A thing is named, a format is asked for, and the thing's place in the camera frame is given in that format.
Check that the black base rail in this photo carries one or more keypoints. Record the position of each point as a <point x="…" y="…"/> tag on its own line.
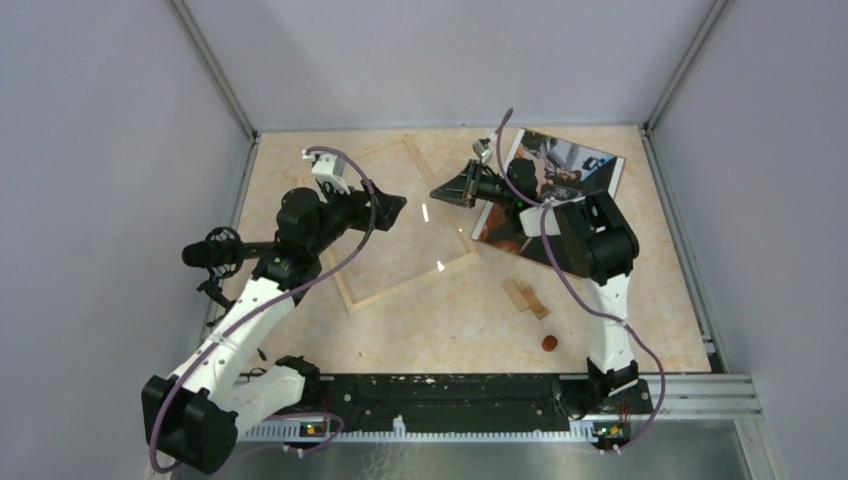
<point x="467" y="403"/>

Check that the wooden picture frame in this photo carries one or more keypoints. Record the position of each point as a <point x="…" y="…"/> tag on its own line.
<point x="425" y="241"/>

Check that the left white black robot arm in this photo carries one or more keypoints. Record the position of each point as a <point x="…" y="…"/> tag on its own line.
<point x="195" y="416"/>

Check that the light wooden block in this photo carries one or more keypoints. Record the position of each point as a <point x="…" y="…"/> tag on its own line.
<point x="515" y="295"/>

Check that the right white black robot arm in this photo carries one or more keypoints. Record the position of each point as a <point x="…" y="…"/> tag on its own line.
<point x="586" y="237"/>

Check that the small brown round disc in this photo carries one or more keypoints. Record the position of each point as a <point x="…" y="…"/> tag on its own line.
<point x="549" y="343"/>

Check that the darker wooden block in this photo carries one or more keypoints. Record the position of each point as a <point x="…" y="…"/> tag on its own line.
<point x="533" y="302"/>

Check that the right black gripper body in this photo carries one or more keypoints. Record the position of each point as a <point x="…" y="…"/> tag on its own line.
<point x="492" y="189"/>

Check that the black microphone on stand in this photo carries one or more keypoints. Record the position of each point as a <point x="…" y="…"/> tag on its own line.
<point x="221" y="255"/>

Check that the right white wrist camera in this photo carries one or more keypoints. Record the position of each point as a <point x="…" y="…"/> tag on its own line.
<point x="485" y="148"/>

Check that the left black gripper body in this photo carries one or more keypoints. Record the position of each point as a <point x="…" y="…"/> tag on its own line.
<point x="343" y="212"/>

